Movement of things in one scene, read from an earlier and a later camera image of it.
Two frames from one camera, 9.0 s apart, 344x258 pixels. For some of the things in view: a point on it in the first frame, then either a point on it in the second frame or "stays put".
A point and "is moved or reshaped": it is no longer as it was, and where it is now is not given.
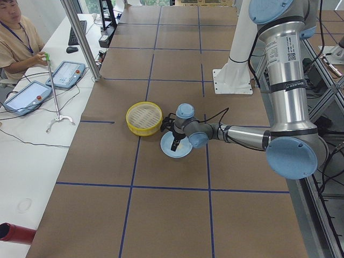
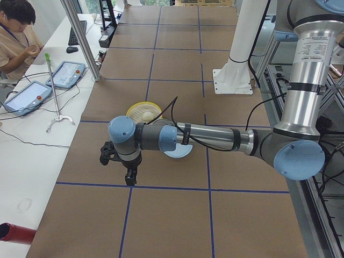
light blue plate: x=184 y=148 stays put
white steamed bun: x=182 y=146 is moved or reshaped
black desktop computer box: x=105 y=36 stays put
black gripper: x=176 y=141 to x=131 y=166
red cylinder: x=9 y=232 stays put
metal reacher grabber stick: x=58 y=116 stays put
